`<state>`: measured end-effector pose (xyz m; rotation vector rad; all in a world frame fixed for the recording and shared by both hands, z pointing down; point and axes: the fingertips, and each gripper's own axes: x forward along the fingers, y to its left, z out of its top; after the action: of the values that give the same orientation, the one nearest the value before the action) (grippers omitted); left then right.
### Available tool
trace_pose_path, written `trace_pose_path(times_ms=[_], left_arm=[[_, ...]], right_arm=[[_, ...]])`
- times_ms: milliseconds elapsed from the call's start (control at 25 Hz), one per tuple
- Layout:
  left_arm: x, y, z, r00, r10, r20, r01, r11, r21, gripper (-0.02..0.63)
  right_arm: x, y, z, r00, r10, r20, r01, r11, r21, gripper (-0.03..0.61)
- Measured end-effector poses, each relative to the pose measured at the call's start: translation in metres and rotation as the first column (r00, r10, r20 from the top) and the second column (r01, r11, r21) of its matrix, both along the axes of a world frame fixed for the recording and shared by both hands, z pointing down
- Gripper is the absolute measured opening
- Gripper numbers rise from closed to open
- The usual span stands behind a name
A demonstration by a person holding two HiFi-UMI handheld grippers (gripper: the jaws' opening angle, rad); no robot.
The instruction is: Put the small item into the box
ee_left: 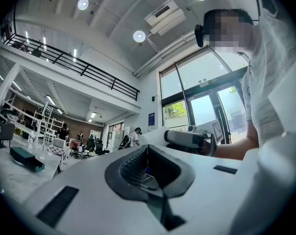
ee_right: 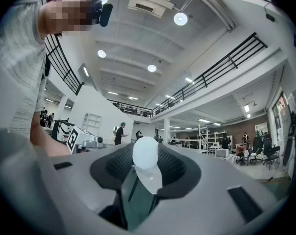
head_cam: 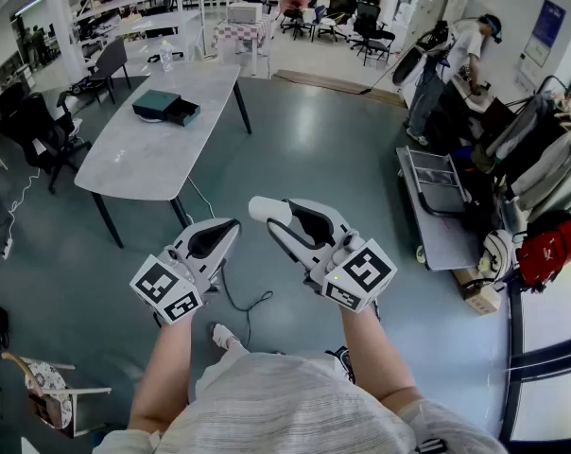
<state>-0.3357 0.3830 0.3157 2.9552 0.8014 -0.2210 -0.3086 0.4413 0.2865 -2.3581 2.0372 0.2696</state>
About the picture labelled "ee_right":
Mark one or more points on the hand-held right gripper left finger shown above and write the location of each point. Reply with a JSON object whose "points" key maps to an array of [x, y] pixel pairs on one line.
{"points": [[77, 180]]}

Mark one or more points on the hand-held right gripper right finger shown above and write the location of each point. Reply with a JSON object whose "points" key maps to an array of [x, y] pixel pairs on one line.
{"points": [[211, 180]]}

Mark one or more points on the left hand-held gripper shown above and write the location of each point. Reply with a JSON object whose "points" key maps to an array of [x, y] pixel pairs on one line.
{"points": [[77, 138]]}

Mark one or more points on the person's left forearm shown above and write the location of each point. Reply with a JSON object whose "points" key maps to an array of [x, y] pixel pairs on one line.
{"points": [[43, 141]]}

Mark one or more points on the white mobile robot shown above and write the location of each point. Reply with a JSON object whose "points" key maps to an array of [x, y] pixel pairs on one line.
{"points": [[61, 131]]}

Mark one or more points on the white shelf cabinet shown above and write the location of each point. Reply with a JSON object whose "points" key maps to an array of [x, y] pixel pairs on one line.
{"points": [[91, 122]]}

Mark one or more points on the red chair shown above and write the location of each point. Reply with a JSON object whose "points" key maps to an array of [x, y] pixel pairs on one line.
{"points": [[241, 152]]}

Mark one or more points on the white metal shelf unit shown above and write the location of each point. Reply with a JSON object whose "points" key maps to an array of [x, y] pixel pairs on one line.
{"points": [[211, 138]]}

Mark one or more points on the black balcony railing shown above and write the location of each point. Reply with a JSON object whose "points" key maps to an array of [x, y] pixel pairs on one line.
{"points": [[232, 61], [151, 112], [78, 89]]}

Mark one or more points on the black office chair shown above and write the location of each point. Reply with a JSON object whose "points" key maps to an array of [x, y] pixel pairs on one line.
{"points": [[270, 150], [257, 147]]}

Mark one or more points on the group of ceiling strip lights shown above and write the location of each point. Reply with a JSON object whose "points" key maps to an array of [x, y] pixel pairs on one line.
{"points": [[86, 71]]}

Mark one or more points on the person's head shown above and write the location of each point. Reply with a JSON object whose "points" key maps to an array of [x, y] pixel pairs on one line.
{"points": [[64, 13]]}

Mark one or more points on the white ceiling air conditioner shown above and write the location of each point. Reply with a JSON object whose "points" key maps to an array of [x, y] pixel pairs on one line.
{"points": [[145, 5]]}

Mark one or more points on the grey square container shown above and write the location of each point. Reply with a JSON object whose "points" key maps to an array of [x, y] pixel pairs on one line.
{"points": [[100, 141]]}

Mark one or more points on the black head-mounted camera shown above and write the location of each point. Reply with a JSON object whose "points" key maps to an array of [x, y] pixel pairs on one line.
{"points": [[106, 15]]}

